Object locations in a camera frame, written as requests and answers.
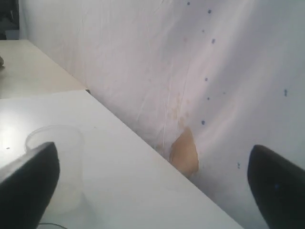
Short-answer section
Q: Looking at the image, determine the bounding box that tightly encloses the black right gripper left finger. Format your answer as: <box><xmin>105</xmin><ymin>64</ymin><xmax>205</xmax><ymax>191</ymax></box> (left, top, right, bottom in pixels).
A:
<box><xmin>0</xmin><ymin>142</ymin><xmax>60</xmax><ymax>229</ymax></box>

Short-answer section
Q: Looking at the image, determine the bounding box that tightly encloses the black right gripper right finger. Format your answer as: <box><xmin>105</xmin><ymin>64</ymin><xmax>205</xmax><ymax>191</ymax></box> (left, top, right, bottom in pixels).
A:
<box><xmin>247</xmin><ymin>145</ymin><xmax>305</xmax><ymax>229</ymax></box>

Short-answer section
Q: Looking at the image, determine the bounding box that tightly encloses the translucent plastic cup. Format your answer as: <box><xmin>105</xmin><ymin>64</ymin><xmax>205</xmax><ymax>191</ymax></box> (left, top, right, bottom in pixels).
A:
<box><xmin>25</xmin><ymin>125</ymin><xmax>84</xmax><ymax>216</ymax></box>

